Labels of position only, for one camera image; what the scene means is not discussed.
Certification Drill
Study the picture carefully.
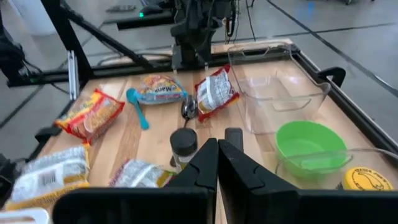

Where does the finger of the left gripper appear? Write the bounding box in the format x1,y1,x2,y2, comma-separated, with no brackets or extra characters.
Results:
193,21,217,43
170,21,194,43

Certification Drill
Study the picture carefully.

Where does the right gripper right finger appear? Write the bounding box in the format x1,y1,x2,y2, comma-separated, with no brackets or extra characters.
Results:
218,139,398,224

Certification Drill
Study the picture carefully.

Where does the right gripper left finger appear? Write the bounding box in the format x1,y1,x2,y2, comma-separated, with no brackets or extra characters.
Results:
52,139,218,224

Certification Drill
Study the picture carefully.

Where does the black-lid spice jar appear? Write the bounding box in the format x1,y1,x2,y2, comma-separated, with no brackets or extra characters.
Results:
169,127,199,174

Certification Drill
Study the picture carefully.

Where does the blue yellow ramen packet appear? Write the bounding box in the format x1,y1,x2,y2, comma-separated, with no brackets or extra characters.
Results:
135,74,189,105

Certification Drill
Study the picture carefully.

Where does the red white ramen packet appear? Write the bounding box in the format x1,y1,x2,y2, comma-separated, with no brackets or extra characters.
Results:
194,64,241,123

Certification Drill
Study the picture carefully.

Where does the teal plastic spoon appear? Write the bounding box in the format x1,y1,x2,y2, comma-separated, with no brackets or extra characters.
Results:
126,88,150,131

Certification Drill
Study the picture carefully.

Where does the yellow-lid spice jar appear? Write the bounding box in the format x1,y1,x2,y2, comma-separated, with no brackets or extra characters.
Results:
341,167,395,191

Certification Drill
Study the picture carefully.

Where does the orange red ramen packet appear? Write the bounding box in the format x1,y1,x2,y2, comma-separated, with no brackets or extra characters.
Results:
55,88,126,146

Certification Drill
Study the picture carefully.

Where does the black device green light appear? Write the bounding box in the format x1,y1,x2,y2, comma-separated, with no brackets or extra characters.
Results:
136,4,175,17

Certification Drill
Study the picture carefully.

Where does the green plastic bowl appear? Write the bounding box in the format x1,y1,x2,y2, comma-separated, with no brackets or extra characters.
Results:
275,120,348,178

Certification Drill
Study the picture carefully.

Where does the clear plastic bin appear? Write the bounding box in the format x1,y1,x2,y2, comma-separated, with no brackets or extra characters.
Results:
226,43,332,135
275,147,398,191

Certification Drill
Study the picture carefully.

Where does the silver metal strip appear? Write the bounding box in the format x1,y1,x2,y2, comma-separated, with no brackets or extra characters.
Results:
67,49,78,101

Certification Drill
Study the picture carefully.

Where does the yellow white ramen packet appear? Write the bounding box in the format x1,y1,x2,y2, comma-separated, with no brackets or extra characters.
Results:
4,145,91,211

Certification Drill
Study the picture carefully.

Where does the black table edge clamp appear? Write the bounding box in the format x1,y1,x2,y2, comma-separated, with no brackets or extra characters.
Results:
317,67,346,88
34,126,63,144

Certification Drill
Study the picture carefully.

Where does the black table-level camera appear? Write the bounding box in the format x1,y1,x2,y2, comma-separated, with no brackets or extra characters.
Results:
0,154,18,203

